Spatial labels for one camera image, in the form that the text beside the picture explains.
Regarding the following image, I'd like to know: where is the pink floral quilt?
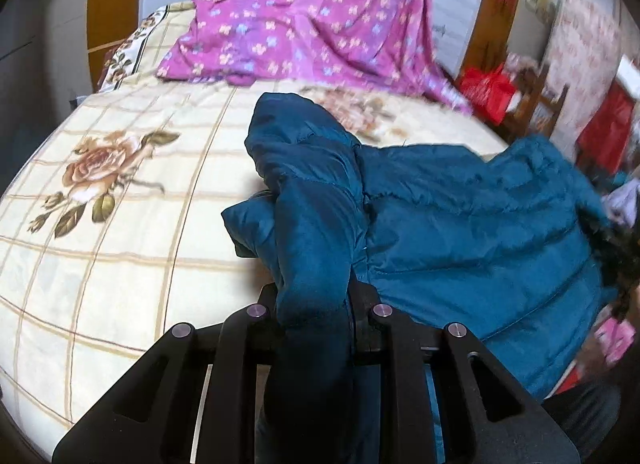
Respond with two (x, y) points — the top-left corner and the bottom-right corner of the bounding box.
(544, 0), (620, 160)

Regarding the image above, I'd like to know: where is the red gift bag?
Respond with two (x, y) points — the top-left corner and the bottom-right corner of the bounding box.
(459, 64), (516, 125)

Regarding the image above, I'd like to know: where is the teal blue puffer jacket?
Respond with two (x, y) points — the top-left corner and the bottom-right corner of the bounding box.
(222, 94), (620, 463)

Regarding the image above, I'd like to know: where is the purple floral cloth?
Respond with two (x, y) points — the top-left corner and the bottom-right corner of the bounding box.
(156, 0), (472, 113)

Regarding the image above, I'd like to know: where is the cream floral checked bed sheet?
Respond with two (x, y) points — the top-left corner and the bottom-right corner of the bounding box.
(0, 0), (511, 460)

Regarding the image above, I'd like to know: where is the wooden chair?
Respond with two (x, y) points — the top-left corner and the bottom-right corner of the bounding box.
(498, 62), (570, 143)

